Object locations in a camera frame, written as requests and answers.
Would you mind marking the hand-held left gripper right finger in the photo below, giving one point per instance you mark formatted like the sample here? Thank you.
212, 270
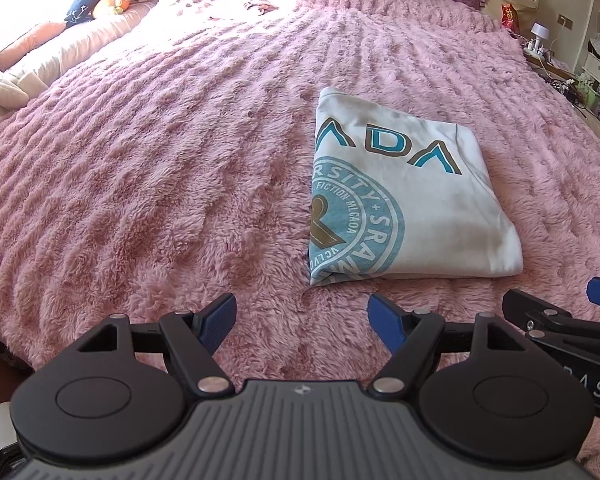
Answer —
385, 320

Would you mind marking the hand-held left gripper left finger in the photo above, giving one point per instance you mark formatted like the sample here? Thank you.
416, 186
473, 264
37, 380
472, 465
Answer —
220, 320

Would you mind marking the white printed sweatshirt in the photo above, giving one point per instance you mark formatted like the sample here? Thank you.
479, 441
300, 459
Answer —
430, 210

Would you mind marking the pink fluffy blanket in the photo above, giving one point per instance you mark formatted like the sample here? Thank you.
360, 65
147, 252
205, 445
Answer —
130, 185

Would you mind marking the green storage bin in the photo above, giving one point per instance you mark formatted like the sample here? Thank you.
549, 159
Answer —
594, 96

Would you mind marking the wooden nightstand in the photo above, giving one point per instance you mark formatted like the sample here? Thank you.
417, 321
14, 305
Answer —
550, 66

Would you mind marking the white power strip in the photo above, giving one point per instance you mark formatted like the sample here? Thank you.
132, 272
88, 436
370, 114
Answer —
537, 53

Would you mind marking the white table lamp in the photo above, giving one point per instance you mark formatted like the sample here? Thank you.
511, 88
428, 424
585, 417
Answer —
540, 35

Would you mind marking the red snack bag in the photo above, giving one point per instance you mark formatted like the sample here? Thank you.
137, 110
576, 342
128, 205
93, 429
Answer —
509, 16

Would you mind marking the pale pink bed bumper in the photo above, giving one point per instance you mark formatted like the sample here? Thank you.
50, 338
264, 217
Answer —
80, 45

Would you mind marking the white plush toy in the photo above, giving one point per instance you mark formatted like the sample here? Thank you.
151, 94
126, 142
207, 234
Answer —
5, 92

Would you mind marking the small brown cloth item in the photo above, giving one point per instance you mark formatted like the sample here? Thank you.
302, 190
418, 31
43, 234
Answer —
260, 6

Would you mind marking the orange plush toy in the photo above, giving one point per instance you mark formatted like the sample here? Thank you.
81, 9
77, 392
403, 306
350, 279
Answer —
110, 6

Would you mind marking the peach bolster pillow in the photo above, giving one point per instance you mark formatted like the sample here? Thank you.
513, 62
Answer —
30, 42

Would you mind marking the dark blue floral pillow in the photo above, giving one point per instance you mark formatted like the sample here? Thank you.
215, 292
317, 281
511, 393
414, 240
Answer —
87, 0

